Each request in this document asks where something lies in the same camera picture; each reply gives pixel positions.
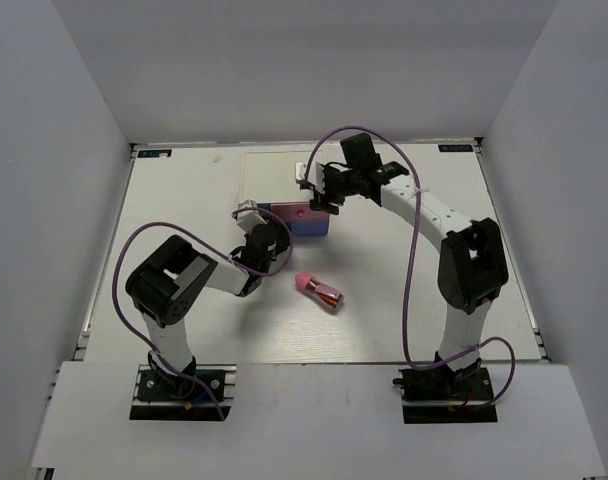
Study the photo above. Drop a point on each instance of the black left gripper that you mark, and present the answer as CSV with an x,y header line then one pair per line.
x,y
282,239

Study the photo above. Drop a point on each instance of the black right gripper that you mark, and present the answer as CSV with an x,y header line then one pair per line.
x,y
322,201

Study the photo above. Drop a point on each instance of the pink drawer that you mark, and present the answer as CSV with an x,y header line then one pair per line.
x,y
298,212

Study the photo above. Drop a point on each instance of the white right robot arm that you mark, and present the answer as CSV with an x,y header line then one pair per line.
x,y
472,267

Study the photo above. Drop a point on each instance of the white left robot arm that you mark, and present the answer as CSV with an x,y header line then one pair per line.
x,y
166,284

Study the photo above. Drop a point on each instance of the lower blue drawer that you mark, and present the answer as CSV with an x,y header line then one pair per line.
x,y
309,227

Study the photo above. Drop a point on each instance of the white drawer organizer box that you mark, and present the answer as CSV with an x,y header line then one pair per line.
x,y
270,177

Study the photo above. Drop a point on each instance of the pink lid marker bottle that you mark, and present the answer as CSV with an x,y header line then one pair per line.
x,y
327,296

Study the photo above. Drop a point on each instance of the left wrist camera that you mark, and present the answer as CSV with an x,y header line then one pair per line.
x,y
247,217

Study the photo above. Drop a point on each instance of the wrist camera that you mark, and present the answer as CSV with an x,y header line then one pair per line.
x,y
310,176
247,217

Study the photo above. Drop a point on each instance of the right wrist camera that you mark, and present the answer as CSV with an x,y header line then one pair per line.
x,y
310,176

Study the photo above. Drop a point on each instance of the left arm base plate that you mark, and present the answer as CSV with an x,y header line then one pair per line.
x,y
155,399

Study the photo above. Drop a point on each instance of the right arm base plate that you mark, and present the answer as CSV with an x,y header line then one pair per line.
x,y
429,397

